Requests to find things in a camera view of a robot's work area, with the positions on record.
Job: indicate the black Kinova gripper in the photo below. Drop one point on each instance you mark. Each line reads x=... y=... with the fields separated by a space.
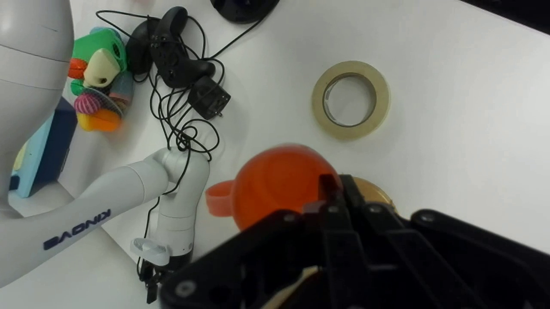
x=154 y=274

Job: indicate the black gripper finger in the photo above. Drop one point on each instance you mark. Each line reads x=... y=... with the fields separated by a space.
x=436 y=262

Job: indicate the orange cup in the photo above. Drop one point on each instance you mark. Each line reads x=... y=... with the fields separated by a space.
x=276 y=182

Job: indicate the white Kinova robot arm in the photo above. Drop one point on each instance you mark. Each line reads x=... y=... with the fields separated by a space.
x=115 y=194

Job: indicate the beige masking tape roll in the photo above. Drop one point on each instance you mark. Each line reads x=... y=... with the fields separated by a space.
x=350 y=132

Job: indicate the black power adapter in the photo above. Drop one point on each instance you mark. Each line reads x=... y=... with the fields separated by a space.
x=209 y=97

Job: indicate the black handheld controller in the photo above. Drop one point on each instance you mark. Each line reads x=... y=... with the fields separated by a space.
x=173 y=56

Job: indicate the light blue navy box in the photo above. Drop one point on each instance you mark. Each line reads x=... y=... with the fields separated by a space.
x=54 y=147

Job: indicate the colourful plush parrot toy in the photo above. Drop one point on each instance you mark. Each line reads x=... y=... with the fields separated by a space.
x=97 y=44

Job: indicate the black blue arm base mount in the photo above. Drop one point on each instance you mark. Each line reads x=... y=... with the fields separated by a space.
x=247 y=8

